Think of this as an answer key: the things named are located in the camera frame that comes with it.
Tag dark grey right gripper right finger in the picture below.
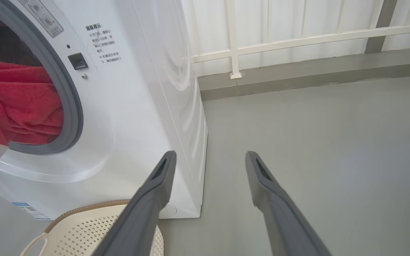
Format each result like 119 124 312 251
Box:
245 151 332 256

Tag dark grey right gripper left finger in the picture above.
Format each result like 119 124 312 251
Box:
92 151 177 256

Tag red garment with white stripes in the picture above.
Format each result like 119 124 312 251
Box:
0 59 64 147

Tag cream perforated laundry basket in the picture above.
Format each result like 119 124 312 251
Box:
20 200 164 256

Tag white front-load washing machine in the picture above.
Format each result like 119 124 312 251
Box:
0 0 208 221

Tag blue white energy label sticker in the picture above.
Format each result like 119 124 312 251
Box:
12 202 51 221

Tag white metal railing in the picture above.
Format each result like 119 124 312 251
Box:
182 0 410 79

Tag grey warning label sticker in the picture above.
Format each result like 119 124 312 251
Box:
17 0 64 38

